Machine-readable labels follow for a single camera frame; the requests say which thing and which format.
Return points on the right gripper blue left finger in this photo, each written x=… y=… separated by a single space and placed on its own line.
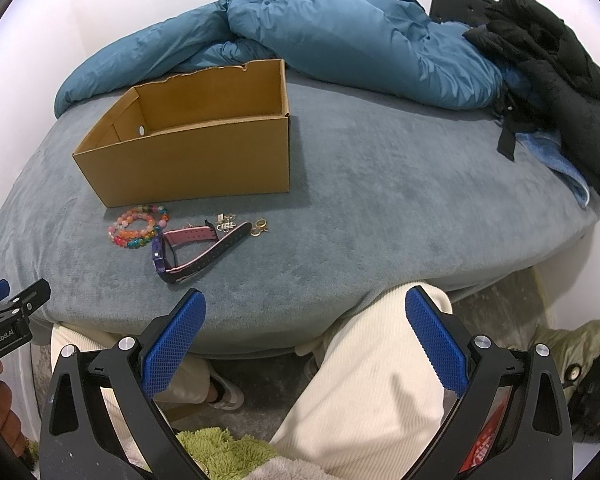
x=78 y=440

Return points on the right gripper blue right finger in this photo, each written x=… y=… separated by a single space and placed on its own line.
x=510 y=418

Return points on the purple kids smartwatch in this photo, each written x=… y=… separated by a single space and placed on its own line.
x=182 y=253

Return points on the gold ring charm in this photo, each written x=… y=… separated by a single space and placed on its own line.
x=259 y=227

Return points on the left hand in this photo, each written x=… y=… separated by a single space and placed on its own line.
x=10 y=425

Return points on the olive green bag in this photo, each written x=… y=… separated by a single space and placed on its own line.
x=573 y=351

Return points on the green shaggy rug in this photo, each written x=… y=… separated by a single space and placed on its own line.
x=220 y=456

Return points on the white sneaker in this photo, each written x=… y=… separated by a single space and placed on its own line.
x=223 y=394

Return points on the cream trouser legs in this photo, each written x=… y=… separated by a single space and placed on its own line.
x=372 y=407

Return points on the grey blue bed sheet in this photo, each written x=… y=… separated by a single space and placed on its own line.
x=383 y=192

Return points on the brown cardboard box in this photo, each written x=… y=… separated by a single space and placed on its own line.
x=222 y=131

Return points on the blue denim garment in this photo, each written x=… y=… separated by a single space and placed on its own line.
x=546 y=147

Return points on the black puffer jacket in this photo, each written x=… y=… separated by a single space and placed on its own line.
x=550 y=82

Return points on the teal blue duvet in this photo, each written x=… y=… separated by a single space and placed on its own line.
x=388 y=46

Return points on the black headboard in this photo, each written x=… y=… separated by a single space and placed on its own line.
x=468 y=12

